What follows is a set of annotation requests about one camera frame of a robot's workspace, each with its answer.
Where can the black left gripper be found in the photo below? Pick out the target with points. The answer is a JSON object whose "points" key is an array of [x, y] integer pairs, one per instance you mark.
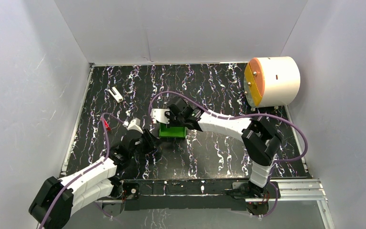
{"points": [[147, 140]]}

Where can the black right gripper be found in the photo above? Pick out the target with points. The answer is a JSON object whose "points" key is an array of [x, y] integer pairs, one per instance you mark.
{"points": [[169, 114]]}

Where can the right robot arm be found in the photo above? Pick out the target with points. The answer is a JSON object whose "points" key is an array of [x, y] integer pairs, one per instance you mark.
{"points": [[260, 139]]}

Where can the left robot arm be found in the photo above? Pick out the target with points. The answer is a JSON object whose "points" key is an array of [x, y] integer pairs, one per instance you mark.
{"points": [[59, 198]]}

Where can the small red marker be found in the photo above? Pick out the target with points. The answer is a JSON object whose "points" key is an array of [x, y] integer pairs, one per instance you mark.
{"points": [[107, 127]]}

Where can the small white plastic clip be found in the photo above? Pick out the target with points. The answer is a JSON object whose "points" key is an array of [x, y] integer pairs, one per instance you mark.
{"points": [[116, 95]]}

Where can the white cylinder with coloured face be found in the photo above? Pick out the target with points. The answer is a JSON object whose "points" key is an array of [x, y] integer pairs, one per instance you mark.
{"points": [[271, 81]]}

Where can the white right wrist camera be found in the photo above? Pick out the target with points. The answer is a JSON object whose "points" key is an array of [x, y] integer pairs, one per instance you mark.
{"points": [[160, 115]]}

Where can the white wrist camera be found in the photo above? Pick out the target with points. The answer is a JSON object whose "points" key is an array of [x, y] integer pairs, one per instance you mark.
{"points": [[160, 115], [134, 124]]}

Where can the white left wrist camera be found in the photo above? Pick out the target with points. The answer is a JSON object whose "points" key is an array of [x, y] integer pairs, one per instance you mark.
{"points": [[134, 124]]}

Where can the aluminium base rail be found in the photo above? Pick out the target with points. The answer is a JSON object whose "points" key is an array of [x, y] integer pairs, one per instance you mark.
{"points": [[282, 189]]}

